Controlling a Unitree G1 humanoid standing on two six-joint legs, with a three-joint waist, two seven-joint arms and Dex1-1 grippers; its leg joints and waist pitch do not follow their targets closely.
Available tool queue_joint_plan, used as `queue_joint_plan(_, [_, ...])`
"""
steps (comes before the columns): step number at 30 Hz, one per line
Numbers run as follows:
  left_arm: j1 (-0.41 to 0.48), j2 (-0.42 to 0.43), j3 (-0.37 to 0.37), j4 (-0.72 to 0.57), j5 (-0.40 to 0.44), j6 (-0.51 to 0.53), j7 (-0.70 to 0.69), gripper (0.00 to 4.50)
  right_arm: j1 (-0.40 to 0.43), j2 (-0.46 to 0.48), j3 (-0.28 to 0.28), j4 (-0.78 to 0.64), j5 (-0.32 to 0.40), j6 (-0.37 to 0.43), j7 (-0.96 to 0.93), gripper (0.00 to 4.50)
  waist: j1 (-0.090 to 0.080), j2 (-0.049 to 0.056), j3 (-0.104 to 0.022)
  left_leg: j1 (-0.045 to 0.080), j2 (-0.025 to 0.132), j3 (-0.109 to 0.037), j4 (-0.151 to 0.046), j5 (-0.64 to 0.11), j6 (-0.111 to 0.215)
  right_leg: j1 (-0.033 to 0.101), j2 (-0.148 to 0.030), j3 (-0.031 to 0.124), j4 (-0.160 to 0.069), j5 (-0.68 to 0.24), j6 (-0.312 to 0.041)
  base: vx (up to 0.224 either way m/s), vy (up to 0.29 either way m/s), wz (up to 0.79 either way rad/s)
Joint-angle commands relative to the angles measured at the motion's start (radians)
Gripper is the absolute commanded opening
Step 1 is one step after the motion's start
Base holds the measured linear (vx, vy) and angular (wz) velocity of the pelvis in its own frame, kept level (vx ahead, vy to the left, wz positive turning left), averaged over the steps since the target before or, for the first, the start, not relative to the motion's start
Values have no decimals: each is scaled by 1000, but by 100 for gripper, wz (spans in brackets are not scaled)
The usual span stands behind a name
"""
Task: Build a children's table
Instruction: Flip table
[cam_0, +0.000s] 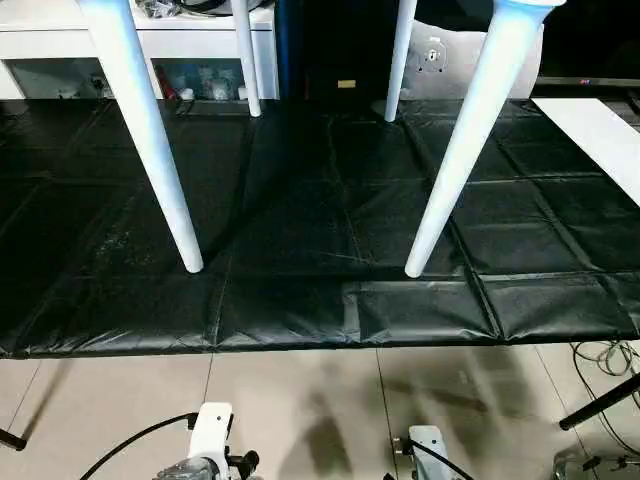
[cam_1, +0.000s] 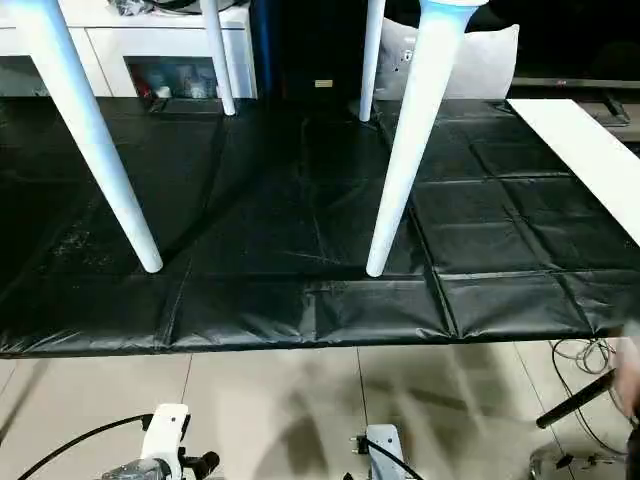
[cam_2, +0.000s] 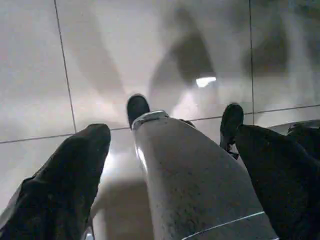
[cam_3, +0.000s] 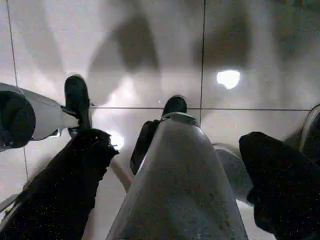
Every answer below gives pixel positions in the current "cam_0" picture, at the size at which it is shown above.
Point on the white plastic table leg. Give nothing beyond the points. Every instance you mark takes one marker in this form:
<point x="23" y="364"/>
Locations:
<point x="150" y="125"/>
<point x="400" y="55"/>
<point x="465" y="140"/>
<point x="247" y="55"/>

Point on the black stand base bar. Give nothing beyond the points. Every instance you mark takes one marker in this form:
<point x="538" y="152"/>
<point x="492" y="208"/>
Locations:
<point x="600" y="405"/>
<point x="12" y="439"/>

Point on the black work mat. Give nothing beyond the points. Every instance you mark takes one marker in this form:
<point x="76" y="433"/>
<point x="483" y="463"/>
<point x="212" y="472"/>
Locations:
<point x="300" y="225"/>

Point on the small yellow label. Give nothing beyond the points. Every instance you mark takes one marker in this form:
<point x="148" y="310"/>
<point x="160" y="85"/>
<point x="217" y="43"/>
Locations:
<point x="346" y="84"/>

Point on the grey cushion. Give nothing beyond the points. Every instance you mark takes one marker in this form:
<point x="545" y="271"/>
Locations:
<point x="450" y="55"/>

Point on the black flat monitor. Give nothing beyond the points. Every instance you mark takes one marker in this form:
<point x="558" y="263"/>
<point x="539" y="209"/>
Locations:
<point x="590" y="50"/>

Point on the grey helmet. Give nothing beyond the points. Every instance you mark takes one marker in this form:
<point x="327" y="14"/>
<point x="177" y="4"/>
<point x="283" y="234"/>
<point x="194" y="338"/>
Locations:
<point x="210" y="6"/>

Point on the white glass-door cabinet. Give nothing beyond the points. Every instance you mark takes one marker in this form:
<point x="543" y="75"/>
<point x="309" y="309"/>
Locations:
<point x="50" y="45"/>

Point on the black clutter pile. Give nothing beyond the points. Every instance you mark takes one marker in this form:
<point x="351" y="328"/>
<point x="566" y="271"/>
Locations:
<point x="157" y="9"/>

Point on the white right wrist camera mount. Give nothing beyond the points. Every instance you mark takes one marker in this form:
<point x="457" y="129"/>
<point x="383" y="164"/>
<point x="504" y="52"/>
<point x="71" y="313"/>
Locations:
<point x="430" y="450"/>

